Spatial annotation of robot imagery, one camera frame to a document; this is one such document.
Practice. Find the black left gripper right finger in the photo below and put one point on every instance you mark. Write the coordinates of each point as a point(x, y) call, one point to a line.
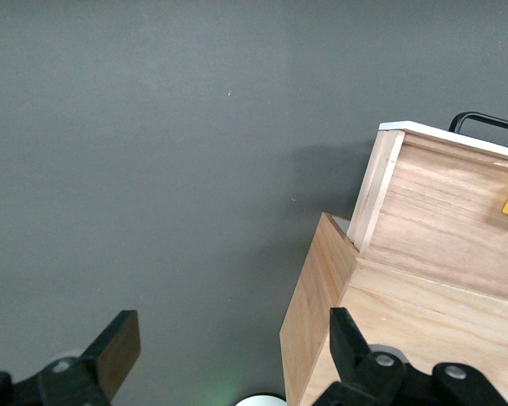
point(347, 347)

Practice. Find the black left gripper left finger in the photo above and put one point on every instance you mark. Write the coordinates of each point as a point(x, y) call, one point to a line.
point(110, 351)

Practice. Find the wooden drawer with white front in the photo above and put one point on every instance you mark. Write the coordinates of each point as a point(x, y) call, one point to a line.
point(440, 211)

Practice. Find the light wooden cabinet box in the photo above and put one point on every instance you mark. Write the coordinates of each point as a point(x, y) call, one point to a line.
point(317, 296)

